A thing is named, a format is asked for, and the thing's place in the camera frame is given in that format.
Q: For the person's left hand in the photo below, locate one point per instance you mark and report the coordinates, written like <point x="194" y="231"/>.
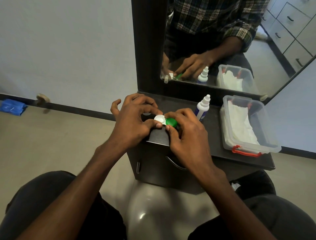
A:
<point x="128" y="126"/>

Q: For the person's right hand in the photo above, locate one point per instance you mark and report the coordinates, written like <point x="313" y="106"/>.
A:
<point x="192" y="145"/>

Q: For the person's right middle finger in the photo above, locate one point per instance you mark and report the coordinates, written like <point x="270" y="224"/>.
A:
<point x="188" y="111"/>

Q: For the person's right thumb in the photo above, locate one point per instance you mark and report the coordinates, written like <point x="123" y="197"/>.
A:
<point x="171" y="134"/>

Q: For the person's left thumb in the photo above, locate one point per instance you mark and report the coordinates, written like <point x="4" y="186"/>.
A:
<point x="153" y="125"/>

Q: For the person's left little finger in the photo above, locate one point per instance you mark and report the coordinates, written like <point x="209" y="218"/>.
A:
<point x="114" y="107"/>

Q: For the person's left middle finger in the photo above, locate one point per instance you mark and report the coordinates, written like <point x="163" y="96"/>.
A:
<point x="145" y="99"/>

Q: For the white and green lens case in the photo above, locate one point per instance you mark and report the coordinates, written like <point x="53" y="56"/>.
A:
<point x="171" y="122"/>

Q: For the person's right forearm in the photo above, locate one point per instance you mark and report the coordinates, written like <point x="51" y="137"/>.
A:
<point x="232" y="202"/>

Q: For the person's left forearm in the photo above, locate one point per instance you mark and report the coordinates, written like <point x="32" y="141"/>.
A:
<point x="76" y="192"/>

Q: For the white solution bottle blue label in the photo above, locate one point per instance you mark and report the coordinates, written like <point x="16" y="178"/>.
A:
<point x="203" y="106"/>

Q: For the dark wooden cabinet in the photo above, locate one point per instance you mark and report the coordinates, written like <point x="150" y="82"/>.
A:
<point x="158" y="165"/>

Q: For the white tissue paper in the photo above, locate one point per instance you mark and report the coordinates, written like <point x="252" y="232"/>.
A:
<point x="240" y="123"/>

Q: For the round door stopper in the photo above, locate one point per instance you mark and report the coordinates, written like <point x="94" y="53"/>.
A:
<point x="43" y="98"/>

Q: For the clear plastic box red latch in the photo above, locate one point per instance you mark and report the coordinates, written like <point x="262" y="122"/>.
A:
<point x="265" y="128"/>

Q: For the blue cloth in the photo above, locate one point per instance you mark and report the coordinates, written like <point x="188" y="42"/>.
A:
<point x="12" y="106"/>

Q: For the person's left leg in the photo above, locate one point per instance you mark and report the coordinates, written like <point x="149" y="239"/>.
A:
<point x="34" y="197"/>

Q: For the person's leg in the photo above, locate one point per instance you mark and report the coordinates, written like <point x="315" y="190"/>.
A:
<point x="34" y="197"/>
<point x="279" y="215"/>

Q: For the person's right leg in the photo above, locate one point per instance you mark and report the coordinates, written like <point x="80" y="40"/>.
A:
<point x="279" y="215"/>

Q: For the dark framed wall mirror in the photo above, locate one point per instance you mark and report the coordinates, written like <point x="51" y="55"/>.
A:
<point x="266" y="74"/>

